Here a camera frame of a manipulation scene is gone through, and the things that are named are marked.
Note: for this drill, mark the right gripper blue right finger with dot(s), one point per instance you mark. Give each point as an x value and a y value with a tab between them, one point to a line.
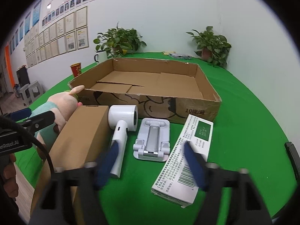
197	165

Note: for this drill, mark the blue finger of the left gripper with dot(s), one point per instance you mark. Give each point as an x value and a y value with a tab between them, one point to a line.
20	114

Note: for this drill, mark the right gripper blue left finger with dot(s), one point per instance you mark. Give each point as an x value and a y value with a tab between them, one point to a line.
105	163

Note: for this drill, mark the long brown cardboard box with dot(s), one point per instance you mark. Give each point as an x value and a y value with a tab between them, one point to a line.
83	138

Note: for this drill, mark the white green medicine box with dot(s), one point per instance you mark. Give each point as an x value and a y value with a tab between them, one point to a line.
175	183

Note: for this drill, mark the white hair dryer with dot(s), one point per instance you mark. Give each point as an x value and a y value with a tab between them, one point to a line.
122	119

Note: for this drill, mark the pink teal plush toy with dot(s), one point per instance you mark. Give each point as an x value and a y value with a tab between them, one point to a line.
63	105

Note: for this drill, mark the person's hand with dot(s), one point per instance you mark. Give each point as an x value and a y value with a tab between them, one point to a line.
9	173

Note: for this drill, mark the grey plastic stool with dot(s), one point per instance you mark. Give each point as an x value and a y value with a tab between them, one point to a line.
30	92

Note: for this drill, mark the red paper cup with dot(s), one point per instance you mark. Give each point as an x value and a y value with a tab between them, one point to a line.
76	69

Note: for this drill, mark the large open cardboard box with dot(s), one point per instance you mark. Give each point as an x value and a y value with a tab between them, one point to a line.
166	89

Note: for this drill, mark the white enamel mug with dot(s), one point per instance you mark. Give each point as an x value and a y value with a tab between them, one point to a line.
100	57

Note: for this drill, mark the small packets on table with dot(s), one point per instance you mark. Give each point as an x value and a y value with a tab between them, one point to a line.
177	55

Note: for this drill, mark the left potted green plant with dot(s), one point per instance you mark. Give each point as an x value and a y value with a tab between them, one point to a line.
118	41

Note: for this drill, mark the potted green plant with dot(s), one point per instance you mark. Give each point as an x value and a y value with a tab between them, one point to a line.
118	41
212	48

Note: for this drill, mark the right potted green plant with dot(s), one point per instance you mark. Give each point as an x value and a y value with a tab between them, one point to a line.
212	48

